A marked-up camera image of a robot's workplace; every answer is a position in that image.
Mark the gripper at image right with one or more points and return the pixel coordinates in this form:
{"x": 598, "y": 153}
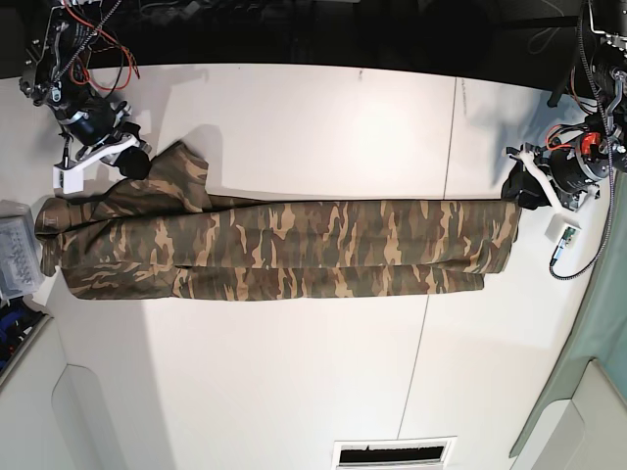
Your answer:
{"x": 555, "y": 177}

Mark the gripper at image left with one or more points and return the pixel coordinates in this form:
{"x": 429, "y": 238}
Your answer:
{"x": 106, "y": 135}

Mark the camouflage t-shirt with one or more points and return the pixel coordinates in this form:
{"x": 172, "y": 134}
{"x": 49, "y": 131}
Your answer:
{"x": 166, "y": 236}

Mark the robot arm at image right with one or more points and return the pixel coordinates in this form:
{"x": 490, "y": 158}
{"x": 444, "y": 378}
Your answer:
{"x": 596, "y": 82}

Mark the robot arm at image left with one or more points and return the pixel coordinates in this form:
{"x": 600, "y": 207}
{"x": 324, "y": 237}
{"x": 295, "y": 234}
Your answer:
{"x": 56, "y": 73}

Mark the clear plastic parts box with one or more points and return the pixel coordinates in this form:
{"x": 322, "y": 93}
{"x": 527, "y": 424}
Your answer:
{"x": 20, "y": 252}

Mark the blue items in bin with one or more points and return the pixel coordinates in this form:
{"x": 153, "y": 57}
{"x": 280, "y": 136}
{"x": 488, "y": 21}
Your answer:
{"x": 17, "y": 321}

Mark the white slotted vent tray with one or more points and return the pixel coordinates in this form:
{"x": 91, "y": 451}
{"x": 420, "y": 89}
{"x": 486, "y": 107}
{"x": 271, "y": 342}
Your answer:
{"x": 427, "y": 453}

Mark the white wrist camera, image-right arm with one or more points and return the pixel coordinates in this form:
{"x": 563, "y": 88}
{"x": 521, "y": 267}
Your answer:
{"x": 562, "y": 229}

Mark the white wrist camera, image-left arm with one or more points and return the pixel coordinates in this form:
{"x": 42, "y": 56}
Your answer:
{"x": 68, "y": 180}

